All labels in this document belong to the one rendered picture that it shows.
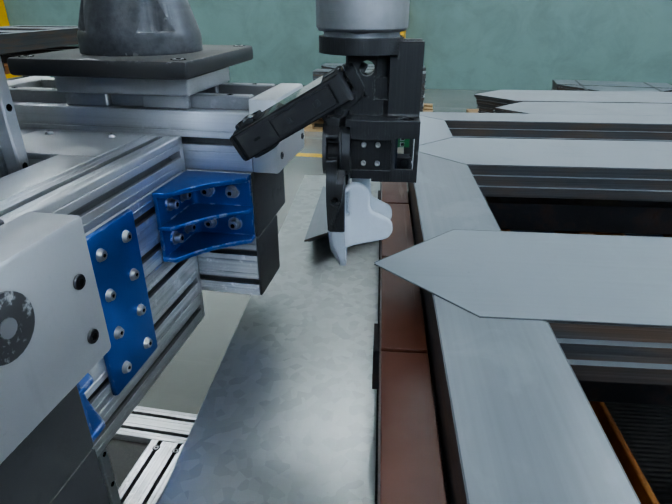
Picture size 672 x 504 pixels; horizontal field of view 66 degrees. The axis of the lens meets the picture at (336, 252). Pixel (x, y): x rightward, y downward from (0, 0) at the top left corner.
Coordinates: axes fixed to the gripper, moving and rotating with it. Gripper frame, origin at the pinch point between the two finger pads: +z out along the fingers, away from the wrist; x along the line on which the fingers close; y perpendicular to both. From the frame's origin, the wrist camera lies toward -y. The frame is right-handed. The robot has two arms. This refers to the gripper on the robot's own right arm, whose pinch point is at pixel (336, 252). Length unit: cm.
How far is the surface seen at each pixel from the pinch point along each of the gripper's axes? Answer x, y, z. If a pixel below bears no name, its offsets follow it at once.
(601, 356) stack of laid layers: -10.2, 22.7, 3.6
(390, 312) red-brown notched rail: -3.5, 5.6, 4.6
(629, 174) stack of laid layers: 35, 43, 2
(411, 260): 0.3, 7.6, 0.8
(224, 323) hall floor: 112, -52, 87
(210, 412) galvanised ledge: -3.3, -13.9, 19.2
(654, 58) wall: 669, 344, 43
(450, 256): 1.5, 11.6, 0.8
